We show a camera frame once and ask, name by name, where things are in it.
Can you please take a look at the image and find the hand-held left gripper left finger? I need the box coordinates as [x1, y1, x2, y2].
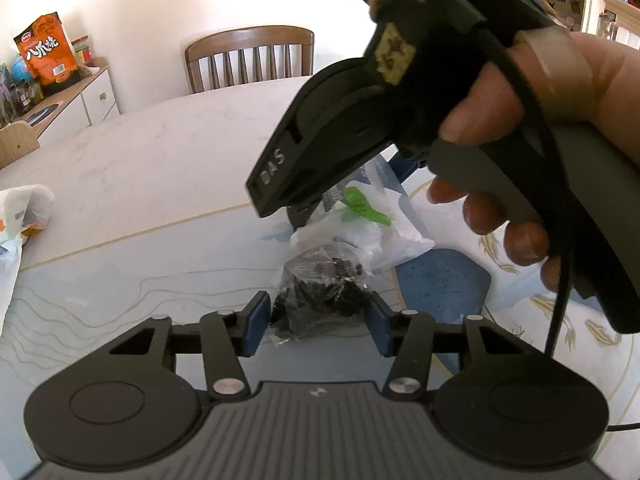
[106, 290, 274, 402]

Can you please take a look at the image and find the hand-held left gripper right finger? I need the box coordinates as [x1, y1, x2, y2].
[363, 293, 527, 402]

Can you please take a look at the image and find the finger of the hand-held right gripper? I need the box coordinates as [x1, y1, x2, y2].
[287, 194, 332, 231]
[388, 144, 429, 184]

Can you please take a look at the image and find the plastic bag of dark dried fruit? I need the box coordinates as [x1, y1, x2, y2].
[269, 156, 437, 344]

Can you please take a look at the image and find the person's right hand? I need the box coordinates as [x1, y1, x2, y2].
[427, 30, 640, 294]

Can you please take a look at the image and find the dark wooden slatted chair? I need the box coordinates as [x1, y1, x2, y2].
[184, 25, 316, 95]

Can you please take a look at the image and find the printed fish table mat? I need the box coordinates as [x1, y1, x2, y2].
[0, 154, 640, 441]

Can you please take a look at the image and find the low white wooden side cabinet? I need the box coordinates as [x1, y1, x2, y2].
[0, 57, 121, 171]

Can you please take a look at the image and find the white wet wipes pack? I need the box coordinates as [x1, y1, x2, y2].
[0, 184, 56, 247]

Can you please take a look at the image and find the dark round pad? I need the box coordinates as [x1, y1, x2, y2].
[22, 102, 61, 124]

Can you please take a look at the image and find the light wooden chair back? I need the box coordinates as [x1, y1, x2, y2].
[0, 120, 41, 171]

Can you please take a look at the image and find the orange snack bag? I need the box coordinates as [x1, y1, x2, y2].
[13, 12, 81, 96]

